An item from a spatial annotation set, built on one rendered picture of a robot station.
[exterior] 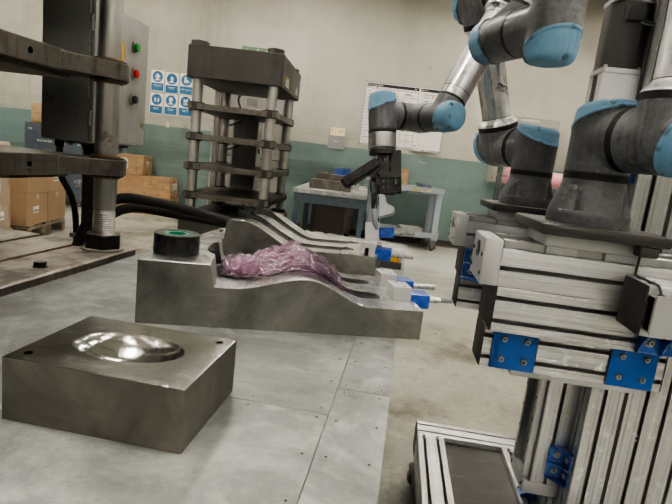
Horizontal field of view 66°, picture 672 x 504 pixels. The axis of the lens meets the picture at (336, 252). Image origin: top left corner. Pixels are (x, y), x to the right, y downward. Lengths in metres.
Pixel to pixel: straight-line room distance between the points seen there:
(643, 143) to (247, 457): 0.77
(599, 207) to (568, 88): 7.19
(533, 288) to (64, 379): 0.80
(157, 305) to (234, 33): 7.31
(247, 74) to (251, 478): 4.82
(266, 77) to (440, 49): 3.39
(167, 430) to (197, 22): 7.86
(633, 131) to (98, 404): 0.88
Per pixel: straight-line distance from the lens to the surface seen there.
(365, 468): 0.57
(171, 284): 0.90
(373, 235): 1.36
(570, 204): 1.07
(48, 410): 0.63
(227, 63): 5.27
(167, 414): 0.56
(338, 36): 7.87
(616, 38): 1.38
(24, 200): 5.65
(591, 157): 1.07
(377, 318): 0.93
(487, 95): 1.63
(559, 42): 0.83
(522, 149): 1.55
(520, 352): 1.12
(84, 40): 1.71
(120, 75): 1.51
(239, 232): 1.28
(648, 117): 0.99
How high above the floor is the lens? 1.11
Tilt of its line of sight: 10 degrees down
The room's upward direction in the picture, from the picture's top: 7 degrees clockwise
